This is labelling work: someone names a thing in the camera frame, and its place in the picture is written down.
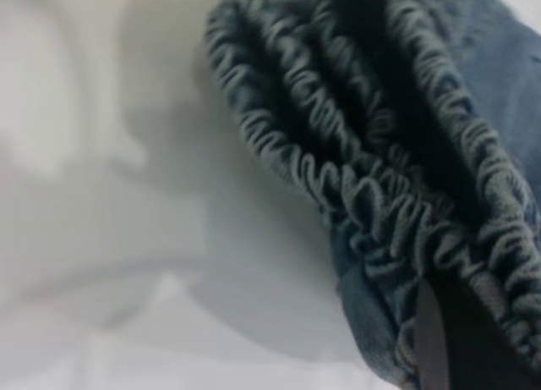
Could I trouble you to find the blue denim pants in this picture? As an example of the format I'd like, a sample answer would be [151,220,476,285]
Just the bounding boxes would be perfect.
[204,0,541,390]

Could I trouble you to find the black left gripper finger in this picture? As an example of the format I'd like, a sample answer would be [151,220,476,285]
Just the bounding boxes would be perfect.
[415,275,541,390]

